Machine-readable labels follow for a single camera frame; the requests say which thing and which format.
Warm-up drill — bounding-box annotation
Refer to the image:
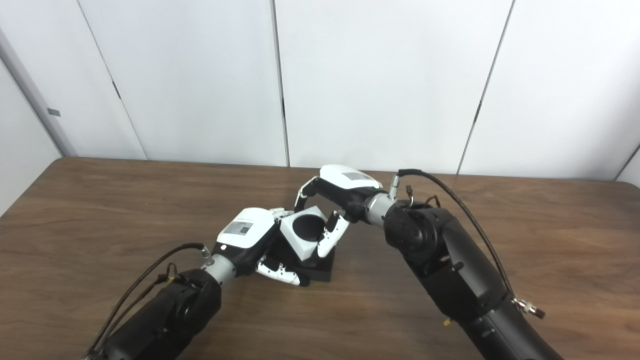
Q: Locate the white square piece with hole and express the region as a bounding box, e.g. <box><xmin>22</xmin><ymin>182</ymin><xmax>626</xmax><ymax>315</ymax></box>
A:
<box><xmin>279</xmin><ymin>205</ymin><xmax>331</xmax><ymax>262</ymax></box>

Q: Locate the white and black left hand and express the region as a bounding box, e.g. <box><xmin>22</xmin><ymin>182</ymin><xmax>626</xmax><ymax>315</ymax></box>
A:
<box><xmin>212</xmin><ymin>206</ymin><xmax>311</xmax><ymax>287</ymax></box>

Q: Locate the white and black right hand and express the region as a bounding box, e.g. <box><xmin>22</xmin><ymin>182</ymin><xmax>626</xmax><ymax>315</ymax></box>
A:
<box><xmin>294</xmin><ymin>164</ymin><xmax>386</xmax><ymax>258</ymax></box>

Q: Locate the black peg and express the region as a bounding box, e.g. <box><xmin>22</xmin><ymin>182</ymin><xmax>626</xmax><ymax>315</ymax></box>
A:
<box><xmin>267</xmin><ymin>235</ymin><xmax>337</xmax><ymax>283</ymax></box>

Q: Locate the grey wall post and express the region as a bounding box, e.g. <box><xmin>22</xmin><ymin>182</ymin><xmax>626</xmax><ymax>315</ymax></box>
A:
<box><xmin>0</xmin><ymin>27</ymin><xmax>78</xmax><ymax>158</ymax></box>

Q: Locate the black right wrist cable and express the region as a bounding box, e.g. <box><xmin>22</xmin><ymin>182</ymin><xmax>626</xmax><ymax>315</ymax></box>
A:
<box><xmin>390</xmin><ymin>168</ymin><xmax>546</xmax><ymax>319</ymax></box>

